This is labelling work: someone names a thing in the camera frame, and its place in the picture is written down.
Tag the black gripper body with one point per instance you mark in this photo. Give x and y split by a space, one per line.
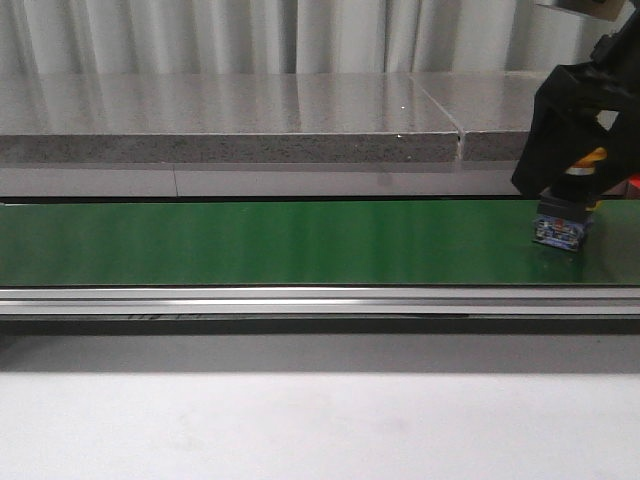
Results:
582 107

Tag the yellow mushroom push button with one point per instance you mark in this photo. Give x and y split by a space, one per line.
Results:
565 211

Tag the grey stone slab right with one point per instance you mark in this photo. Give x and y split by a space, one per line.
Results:
492 110

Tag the grey stone slab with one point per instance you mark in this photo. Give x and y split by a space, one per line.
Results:
227 118
492 110

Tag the red plastic tray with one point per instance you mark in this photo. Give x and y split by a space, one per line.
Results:
633 188

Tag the white base panel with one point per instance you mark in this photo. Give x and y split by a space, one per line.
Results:
253 179

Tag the green conveyor belt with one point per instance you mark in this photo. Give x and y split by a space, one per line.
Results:
371 242

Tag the grey stone slab left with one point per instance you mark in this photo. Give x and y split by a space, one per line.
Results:
227 118

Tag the white curtain backdrop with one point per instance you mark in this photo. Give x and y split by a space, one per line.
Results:
273 37

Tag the aluminium conveyor side rail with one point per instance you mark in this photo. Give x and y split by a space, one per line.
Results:
316 300

